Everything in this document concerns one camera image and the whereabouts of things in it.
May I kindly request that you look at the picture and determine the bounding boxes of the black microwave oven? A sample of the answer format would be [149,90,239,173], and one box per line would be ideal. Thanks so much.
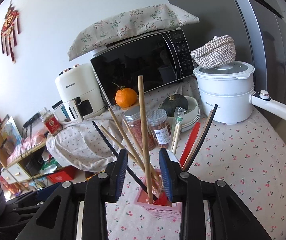
[91,29,195,106]

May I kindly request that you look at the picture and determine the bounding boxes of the thick light wooden chopstick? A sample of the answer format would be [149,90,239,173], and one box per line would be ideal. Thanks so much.
[138,75,153,204]

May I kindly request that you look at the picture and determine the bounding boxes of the white air fryer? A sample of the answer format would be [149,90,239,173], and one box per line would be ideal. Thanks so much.
[55,63,105,123]

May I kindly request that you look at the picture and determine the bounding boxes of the black chopstick with gold end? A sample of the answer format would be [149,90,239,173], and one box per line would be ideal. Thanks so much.
[91,120,159,202]

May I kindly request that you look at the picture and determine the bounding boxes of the woven rope basket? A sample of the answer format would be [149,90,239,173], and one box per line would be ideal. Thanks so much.
[191,35,236,69]

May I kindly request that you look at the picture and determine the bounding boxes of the floral cloth microwave cover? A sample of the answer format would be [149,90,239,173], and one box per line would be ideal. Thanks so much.
[68,4,199,61]

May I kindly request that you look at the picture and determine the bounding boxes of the disposable chopsticks pair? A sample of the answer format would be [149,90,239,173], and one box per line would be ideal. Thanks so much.
[170,107,186,155]

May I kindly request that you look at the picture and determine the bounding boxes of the red tea tin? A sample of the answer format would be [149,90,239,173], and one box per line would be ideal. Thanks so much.
[39,108,63,137]

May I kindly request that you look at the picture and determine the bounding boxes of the white ceramic soup spoon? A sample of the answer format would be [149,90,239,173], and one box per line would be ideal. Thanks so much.
[167,151,180,163]

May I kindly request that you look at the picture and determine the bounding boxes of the dark green pumpkin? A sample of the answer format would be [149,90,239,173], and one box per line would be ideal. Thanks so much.
[159,94,189,117]

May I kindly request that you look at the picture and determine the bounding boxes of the red chinese knot wall decoration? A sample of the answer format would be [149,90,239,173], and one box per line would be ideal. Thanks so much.
[0,2,20,64]

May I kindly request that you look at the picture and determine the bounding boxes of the cherry print tablecloth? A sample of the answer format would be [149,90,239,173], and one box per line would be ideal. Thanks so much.
[45,77,286,240]

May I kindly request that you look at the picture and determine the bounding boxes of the red plastic chopstick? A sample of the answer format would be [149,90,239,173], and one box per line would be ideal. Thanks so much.
[153,122,200,206]

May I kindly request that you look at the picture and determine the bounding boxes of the stacked white bowls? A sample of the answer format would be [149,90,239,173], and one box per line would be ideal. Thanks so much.
[167,96,200,132]

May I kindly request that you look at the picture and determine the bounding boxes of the jar of dried red dates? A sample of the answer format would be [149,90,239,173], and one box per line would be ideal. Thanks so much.
[146,109,171,148]

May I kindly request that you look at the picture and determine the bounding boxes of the pink perforated plastic utensil basket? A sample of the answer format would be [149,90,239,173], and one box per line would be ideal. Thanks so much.
[134,170,182,222]

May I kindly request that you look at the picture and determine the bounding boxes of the jar of red goji berries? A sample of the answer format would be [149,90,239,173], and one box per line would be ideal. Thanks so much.
[124,106,142,147]

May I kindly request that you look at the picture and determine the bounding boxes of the grey refrigerator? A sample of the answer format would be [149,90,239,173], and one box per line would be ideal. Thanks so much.
[168,0,286,104]

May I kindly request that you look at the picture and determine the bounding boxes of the curved black chopstick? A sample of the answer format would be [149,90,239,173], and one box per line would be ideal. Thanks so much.
[183,104,218,172]

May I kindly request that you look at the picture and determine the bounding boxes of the orange tangerine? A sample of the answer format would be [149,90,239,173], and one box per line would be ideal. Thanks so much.
[113,83,138,108]

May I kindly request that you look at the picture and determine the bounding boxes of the white electric cooking pot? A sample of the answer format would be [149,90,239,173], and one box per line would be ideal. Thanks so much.
[193,61,286,125]

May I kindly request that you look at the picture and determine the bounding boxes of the light bamboo chopstick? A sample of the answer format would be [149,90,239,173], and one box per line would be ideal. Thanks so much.
[108,107,160,190]

